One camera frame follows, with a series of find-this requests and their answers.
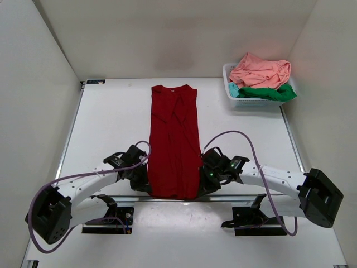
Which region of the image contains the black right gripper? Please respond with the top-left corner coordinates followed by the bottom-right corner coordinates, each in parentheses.
top-left (198, 165), bottom-right (224, 197)

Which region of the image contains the red t-shirt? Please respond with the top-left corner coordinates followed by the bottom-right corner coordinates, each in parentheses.
top-left (148, 84), bottom-right (202, 199)

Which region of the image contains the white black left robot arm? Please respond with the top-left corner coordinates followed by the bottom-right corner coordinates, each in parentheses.
top-left (25, 144), bottom-right (151, 245)

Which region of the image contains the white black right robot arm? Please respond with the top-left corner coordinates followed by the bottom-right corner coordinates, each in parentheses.
top-left (199, 147), bottom-right (344, 228)

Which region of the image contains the teal t-shirt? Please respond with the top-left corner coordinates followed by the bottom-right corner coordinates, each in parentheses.
top-left (228, 82), bottom-right (239, 98)

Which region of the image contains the white plastic laundry basket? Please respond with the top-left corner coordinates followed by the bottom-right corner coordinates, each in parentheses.
top-left (223, 63), bottom-right (290, 107)

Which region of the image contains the green t-shirt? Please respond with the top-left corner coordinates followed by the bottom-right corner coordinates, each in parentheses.
top-left (237, 83), bottom-right (297, 102)

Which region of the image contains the pink t-shirt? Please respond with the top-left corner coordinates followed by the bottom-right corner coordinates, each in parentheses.
top-left (229, 52), bottom-right (292, 90)

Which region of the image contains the blue white label sticker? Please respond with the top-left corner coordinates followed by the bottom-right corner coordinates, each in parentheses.
top-left (86, 79), bottom-right (105, 84)

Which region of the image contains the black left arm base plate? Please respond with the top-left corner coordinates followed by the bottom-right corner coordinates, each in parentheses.
top-left (81, 203), bottom-right (134, 235)

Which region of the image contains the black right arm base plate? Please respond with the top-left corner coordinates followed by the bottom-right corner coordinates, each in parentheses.
top-left (221, 207), bottom-right (287, 237)

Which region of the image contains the aluminium rail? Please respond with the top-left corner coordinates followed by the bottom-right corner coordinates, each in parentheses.
top-left (108, 194), bottom-right (296, 204)

